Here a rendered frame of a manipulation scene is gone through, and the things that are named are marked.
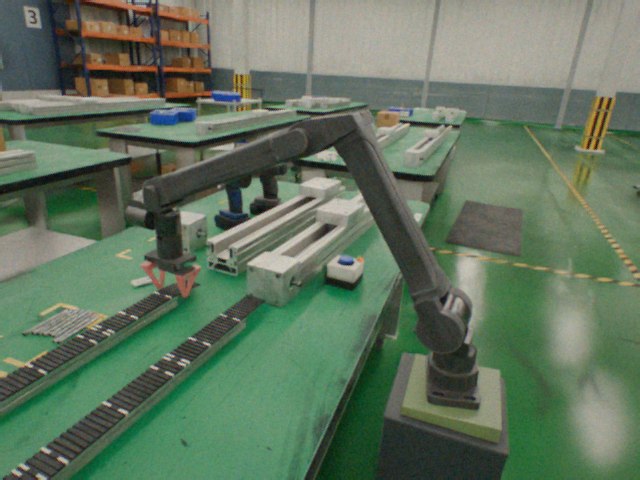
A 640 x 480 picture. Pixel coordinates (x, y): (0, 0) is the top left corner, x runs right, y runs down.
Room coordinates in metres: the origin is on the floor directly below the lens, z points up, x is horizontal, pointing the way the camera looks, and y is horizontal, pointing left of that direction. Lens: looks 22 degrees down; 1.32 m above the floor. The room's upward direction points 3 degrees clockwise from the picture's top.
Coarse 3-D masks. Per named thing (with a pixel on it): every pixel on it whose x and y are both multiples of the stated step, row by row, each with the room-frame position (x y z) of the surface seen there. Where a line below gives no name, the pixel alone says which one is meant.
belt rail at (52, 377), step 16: (176, 304) 0.89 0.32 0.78; (144, 320) 0.80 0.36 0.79; (112, 336) 0.72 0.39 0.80; (128, 336) 0.76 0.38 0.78; (96, 352) 0.69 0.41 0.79; (64, 368) 0.63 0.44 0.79; (32, 384) 0.57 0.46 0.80; (48, 384) 0.60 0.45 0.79; (16, 400) 0.55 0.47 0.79; (0, 416) 0.52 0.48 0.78
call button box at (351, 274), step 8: (328, 264) 1.04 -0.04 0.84; (336, 264) 1.05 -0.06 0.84; (344, 264) 1.04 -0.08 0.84; (352, 264) 1.05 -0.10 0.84; (360, 264) 1.06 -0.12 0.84; (328, 272) 1.04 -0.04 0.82; (336, 272) 1.03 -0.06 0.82; (344, 272) 1.02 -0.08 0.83; (352, 272) 1.01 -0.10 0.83; (360, 272) 1.06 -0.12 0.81; (328, 280) 1.04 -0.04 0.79; (336, 280) 1.03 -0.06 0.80; (344, 280) 1.02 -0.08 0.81; (352, 280) 1.01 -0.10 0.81; (360, 280) 1.07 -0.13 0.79; (344, 288) 1.02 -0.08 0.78; (352, 288) 1.01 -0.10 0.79
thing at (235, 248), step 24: (336, 192) 1.71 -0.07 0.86; (264, 216) 1.34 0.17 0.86; (288, 216) 1.35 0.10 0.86; (312, 216) 1.51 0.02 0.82; (216, 240) 1.11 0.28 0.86; (240, 240) 1.12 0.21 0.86; (264, 240) 1.19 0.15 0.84; (288, 240) 1.33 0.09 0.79; (216, 264) 1.10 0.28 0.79; (240, 264) 1.08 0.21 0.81
